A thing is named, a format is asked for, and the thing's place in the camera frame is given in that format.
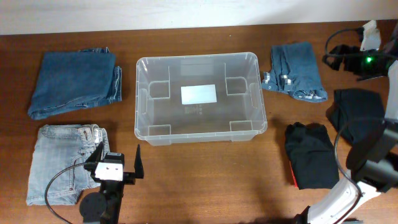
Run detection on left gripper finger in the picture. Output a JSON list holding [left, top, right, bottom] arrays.
[[134, 144, 144, 179], [84, 142, 104, 170]]

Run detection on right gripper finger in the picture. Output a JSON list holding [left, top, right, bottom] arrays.
[[329, 44, 361, 56], [322, 55, 344, 71]]

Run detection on small blue denim shorts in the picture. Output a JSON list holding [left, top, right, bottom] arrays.
[[262, 42, 328, 103]]

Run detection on black garment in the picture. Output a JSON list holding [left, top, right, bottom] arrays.
[[284, 122, 340, 190], [326, 88, 385, 144]]

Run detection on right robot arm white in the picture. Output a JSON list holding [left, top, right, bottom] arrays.
[[293, 21, 397, 224]]

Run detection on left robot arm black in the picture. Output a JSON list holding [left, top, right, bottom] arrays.
[[79, 142, 144, 223]]

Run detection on white label in container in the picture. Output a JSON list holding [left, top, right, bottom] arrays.
[[181, 85, 217, 105]]

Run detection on clear plastic storage container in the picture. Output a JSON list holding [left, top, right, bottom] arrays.
[[134, 52, 268, 146]]

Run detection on light blue folded jeans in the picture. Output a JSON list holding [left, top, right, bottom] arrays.
[[26, 124, 109, 206]]

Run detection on dark blue folded jeans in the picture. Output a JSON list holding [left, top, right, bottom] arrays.
[[27, 47, 123, 120]]

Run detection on red item under garment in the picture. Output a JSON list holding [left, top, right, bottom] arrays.
[[289, 162, 299, 189]]

